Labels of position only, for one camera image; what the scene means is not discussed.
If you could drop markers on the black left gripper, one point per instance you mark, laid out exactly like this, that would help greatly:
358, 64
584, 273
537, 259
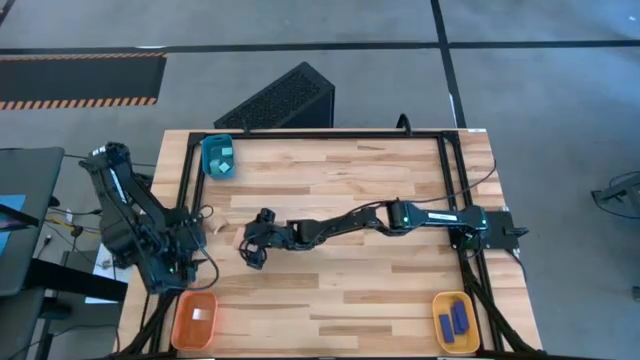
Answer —
170, 272

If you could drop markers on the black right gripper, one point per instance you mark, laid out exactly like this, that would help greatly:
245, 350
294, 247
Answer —
275, 235

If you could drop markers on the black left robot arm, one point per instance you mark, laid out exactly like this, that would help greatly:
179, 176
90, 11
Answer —
125, 200

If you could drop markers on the blue rectangular block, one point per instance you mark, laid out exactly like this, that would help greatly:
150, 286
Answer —
446, 328
463, 314
455, 322

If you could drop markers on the black hazard striped mat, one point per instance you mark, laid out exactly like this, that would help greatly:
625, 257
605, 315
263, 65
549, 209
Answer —
75, 77

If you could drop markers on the black desk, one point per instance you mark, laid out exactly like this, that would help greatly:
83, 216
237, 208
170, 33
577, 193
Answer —
35, 175

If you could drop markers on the black computer tower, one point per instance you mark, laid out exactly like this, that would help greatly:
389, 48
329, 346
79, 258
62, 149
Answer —
280, 100

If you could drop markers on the black desk foot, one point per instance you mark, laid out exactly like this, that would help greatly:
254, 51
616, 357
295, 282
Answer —
75, 282

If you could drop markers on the black aluminium table frame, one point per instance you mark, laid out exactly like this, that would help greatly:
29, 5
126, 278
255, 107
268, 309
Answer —
325, 134

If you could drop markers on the yellow plastic bin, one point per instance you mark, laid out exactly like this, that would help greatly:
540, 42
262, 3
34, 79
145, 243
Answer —
442, 302

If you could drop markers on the white paper sheet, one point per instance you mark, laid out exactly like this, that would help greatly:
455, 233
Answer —
105, 262

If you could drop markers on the orange plastic bin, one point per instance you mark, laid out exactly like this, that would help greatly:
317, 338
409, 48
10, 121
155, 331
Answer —
182, 330

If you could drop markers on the teal plastic bin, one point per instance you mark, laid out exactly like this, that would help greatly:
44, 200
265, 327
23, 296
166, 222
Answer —
207, 145

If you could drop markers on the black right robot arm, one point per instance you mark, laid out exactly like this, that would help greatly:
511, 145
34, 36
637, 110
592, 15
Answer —
435, 218

